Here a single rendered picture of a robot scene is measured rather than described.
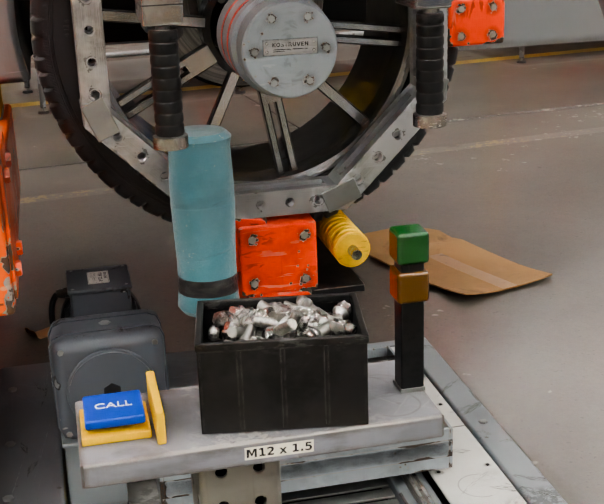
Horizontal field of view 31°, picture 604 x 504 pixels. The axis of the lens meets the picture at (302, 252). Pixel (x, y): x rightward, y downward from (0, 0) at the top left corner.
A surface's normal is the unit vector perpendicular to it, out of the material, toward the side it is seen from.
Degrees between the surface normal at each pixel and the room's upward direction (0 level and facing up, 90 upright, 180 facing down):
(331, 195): 90
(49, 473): 0
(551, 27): 90
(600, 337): 0
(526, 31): 90
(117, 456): 0
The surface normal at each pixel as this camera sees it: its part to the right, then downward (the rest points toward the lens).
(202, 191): 0.11, 0.29
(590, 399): -0.04, -0.94
